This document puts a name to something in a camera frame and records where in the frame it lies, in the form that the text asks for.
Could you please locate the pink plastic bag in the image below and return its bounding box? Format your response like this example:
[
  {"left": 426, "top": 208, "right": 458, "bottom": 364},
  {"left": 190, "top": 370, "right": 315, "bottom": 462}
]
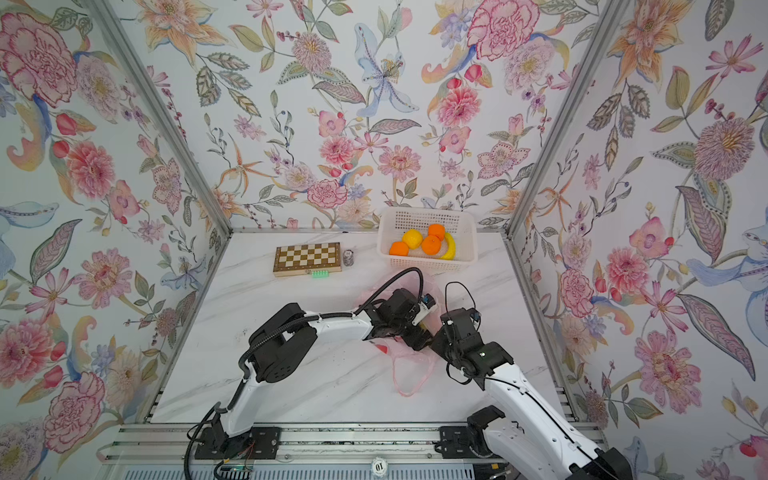
[{"left": 359, "top": 275, "right": 444, "bottom": 397}]

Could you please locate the orange fruit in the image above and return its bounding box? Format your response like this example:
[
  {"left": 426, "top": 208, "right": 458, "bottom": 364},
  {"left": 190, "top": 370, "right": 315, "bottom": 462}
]
[
  {"left": 389, "top": 241, "right": 410, "bottom": 257},
  {"left": 421, "top": 235, "right": 443, "bottom": 256},
  {"left": 427, "top": 224, "right": 446, "bottom": 241}
]

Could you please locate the yellow lemon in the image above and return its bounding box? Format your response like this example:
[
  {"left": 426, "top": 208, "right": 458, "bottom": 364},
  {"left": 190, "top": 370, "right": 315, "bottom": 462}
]
[{"left": 402, "top": 229, "right": 423, "bottom": 250}]

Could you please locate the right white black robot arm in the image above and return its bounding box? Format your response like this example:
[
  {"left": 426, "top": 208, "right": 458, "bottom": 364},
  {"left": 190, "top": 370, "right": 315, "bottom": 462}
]
[{"left": 431, "top": 308, "right": 634, "bottom": 479}]

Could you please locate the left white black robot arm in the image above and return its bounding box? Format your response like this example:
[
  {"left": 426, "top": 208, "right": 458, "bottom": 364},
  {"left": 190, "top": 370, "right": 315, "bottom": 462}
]
[{"left": 204, "top": 288, "right": 437, "bottom": 453}]

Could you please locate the small metal can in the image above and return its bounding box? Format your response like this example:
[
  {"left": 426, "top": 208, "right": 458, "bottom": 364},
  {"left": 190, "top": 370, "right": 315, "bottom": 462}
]
[{"left": 342, "top": 249, "right": 355, "bottom": 267}]

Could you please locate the yellow banana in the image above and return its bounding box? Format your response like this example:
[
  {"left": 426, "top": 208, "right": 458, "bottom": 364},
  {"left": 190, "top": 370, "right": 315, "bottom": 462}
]
[{"left": 440, "top": 232, "right": 457, "bottom": 261}]

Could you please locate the white plastic basket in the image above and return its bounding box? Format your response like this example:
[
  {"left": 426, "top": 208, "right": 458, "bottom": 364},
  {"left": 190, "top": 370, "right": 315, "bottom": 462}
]
[{"left": 377, "top": 207, "right": 478, "bottom": 273}]

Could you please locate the wooden chessboard box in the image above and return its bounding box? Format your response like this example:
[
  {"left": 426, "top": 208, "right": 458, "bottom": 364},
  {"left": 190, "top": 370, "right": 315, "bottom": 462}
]
[{"left": 273, "top": 242, "right": 342, "bottom": 277}]

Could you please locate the round white numbered tag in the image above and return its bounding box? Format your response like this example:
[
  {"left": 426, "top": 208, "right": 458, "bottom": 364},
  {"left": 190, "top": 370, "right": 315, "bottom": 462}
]
[{"left": 371, "top": 457, "right": 389, "bottom": 478}]

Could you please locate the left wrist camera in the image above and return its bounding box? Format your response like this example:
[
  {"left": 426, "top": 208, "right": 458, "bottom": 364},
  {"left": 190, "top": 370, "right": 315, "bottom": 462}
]
[{"left": 412, "top": 294, "right": 437, "bottom": 326}]

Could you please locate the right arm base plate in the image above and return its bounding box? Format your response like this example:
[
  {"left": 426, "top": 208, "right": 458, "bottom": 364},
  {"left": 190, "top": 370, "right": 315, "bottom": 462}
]
[{"left": 434, "top": 405, "right": 506, "bottom": 459}]

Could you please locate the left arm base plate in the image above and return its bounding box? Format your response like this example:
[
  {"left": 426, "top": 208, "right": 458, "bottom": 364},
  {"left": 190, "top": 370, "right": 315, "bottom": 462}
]
[{"left": 193, "top": 427, "right": 282, "bottom": 461}]

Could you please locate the black corrugated cable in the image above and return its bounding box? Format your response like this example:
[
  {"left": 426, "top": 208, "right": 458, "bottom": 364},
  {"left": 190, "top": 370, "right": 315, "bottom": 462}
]
[{"left": 182, "top": 266, "right": 425, "bottom": 480}]

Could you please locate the aluminium front rail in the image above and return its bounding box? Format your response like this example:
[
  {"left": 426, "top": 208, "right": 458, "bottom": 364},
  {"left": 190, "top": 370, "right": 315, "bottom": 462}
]
[{"left": 97, "top": 422, "right": 447, "bottom": 466}]

